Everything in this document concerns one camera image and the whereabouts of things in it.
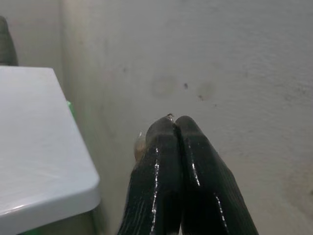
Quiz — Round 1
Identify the white folding table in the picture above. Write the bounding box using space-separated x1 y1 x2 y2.
0 65 101 235

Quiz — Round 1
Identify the clear plastic wall hook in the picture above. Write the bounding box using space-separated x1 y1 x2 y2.
133 131 150 164

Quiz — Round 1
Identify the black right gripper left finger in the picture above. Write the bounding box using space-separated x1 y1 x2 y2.
117 115 183 235

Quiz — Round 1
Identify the green leather sofa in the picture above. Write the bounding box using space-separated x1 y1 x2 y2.
0 16 19 66

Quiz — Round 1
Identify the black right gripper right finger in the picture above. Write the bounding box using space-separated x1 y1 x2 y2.
175 115 260 235

